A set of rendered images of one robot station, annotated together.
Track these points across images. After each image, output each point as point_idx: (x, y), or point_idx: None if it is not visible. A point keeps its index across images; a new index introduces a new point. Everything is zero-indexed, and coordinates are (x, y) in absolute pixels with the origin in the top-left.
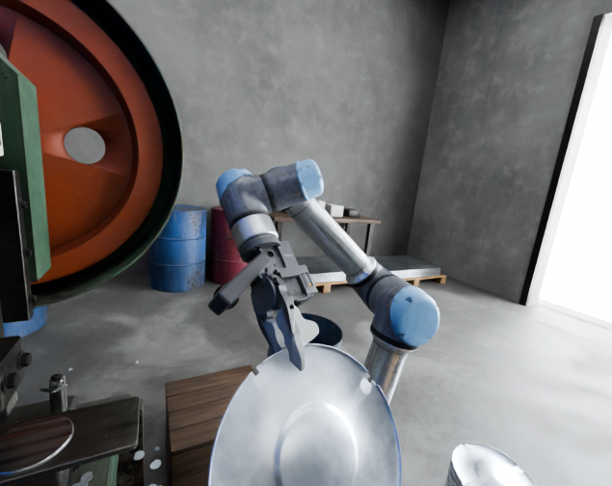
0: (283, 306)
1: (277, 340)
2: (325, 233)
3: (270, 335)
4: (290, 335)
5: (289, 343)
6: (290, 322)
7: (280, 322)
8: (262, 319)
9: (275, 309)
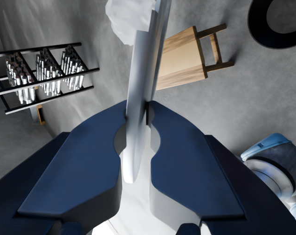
0: None
1: (160, 136)
2: None
3: (194, 157)
4: (76, 129)
5: (102, 118)
6: (37, 151)
7: (87, 167)
8: (239, 233)
9: (66, 229)
